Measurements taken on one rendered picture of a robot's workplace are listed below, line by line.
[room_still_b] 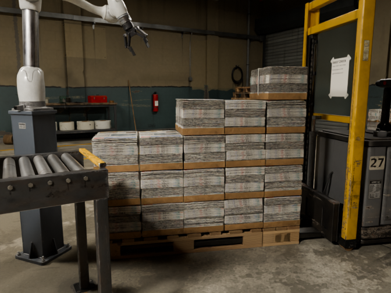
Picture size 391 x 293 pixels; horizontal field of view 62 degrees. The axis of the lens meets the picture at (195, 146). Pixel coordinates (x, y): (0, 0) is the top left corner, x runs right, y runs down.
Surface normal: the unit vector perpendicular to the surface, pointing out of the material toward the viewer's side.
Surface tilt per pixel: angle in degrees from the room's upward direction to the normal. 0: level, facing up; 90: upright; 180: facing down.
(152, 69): 90
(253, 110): 90
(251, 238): 90
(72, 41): 90
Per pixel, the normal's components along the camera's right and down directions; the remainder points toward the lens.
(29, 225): -0.38, 0.15
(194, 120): 0.18, 0.15
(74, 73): 0.50, 0.14
